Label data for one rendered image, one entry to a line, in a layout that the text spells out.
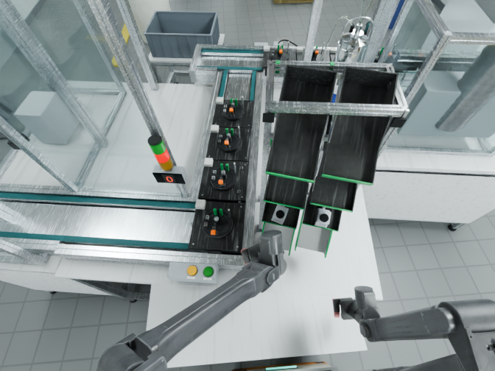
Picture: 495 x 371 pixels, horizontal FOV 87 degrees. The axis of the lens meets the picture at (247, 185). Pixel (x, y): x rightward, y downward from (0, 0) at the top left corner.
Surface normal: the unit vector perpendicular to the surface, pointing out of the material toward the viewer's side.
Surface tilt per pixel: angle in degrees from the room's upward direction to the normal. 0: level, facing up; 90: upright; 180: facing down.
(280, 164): 25
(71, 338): 0
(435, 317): 90
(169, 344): 61
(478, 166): 0
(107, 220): 0
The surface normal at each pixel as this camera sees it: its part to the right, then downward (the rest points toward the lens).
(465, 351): -1.00, 0.07
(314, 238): -0.18, 0.21
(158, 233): -0.01, -0.53
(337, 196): -0.11, -0.13
